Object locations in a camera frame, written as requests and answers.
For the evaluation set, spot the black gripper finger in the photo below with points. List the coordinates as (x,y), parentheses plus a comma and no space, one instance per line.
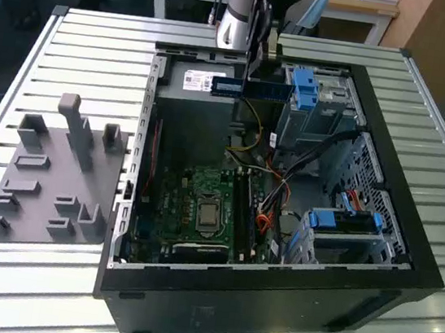
(271,54)
(258,35)

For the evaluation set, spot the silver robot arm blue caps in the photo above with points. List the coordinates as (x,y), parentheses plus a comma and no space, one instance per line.
(234,12)

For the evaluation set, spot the black RAM stick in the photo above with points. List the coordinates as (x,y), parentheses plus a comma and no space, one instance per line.
(251,223)

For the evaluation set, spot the blue drive bay clips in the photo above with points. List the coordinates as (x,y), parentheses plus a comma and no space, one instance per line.
(305,89)

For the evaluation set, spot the metal drive cage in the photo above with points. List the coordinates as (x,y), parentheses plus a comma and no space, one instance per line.
(327,118)

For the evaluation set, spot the gray power supply unit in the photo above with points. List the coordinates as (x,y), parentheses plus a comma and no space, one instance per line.
(176,80)

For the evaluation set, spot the green motherboard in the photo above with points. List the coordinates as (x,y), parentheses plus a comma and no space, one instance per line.
(178,193)

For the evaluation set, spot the wooden cabinet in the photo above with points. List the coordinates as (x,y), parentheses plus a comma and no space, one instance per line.
(441,35)

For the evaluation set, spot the round gray internal speaker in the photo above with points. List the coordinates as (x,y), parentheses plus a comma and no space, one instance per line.
(289,224)

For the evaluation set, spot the CPU in socket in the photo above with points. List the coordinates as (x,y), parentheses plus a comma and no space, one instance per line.
(208,216)

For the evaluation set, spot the blue disk carrier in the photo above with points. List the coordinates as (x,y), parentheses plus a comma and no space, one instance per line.
(324,220)

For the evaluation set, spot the black graphics card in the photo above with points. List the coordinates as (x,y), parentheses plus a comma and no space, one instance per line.
(200,253)

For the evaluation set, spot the gray parts rack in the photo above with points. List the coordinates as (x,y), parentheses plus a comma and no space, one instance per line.
(49,176)

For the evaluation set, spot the black open PC case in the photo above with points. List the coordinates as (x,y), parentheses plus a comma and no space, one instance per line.
(228,307)

